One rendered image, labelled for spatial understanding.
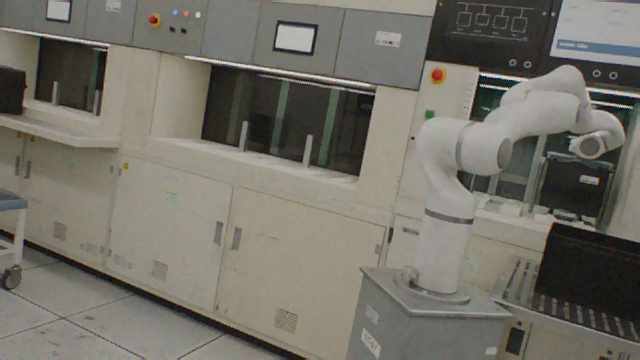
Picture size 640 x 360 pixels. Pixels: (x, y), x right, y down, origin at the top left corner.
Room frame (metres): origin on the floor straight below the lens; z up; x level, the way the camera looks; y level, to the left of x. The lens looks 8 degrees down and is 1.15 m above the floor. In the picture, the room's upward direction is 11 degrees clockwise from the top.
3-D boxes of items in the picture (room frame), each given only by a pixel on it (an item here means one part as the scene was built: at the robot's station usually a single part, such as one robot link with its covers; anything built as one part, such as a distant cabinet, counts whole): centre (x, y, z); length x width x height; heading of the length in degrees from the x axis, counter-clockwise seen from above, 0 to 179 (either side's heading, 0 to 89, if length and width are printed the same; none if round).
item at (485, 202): (2.13, -0.75, 0.89); 0.22 x 0.21 x 0.04; 155
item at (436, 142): (1.25, -0.31, 1.07); 0.19 x 0.12 x 0.24; 44
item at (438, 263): (1.23, -0.33, 0.85); 0.19 x 0.19 x 0.18
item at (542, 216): (2.01, -1.00, 0.89); 0.22 x 0.21 x 0.04; 155
